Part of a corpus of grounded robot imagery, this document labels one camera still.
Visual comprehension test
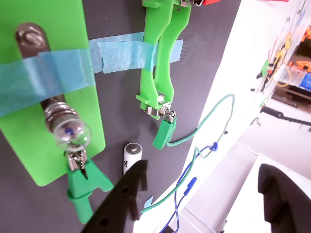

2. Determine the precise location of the blue wire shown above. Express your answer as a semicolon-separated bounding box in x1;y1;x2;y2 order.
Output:
160;143;219;233

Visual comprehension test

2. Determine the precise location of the yellow hanging cable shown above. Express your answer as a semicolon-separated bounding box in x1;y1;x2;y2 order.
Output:
272;32;294;87

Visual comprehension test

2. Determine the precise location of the metal bulb socket strip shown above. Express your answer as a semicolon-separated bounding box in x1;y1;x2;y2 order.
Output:
15;22;80;133

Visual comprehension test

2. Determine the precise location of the short blue tape piece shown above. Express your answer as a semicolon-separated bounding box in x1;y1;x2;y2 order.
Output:
143;196;154;210

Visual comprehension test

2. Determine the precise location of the green alligator clip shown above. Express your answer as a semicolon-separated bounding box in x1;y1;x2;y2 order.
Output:
152;114;177;150
64;145;114;224

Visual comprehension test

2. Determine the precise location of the white AA battery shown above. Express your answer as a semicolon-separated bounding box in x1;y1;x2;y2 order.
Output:
123;142;144;176

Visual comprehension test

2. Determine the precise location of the green bulb base plate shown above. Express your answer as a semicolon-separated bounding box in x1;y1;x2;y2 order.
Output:
0;0;107;187

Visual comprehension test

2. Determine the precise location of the green battery holder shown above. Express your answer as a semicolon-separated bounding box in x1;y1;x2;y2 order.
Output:
136;0;192;122

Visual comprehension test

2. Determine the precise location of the small glass light bulb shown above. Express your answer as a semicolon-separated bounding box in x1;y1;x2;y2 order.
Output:
52;119;92;149

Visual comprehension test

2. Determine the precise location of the blue masking tape strip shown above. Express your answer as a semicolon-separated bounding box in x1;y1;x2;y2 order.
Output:
88;32;184;74
0;48;96;117

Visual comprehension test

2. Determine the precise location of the blue storage box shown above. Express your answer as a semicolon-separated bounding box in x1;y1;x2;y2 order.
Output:
298;71;311;92

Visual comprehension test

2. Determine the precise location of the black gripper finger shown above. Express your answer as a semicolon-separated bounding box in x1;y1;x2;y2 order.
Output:
257;163;311;233
81;159;149;233

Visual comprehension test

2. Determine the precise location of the dark grey work mat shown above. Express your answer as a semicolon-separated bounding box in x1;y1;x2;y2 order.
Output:
0;0;242;233

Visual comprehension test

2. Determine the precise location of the black bar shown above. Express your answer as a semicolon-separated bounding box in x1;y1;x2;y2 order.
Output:
260;106;311;127

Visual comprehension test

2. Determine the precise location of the green lead wire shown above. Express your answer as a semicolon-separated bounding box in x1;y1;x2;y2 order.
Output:
140;94;236;214

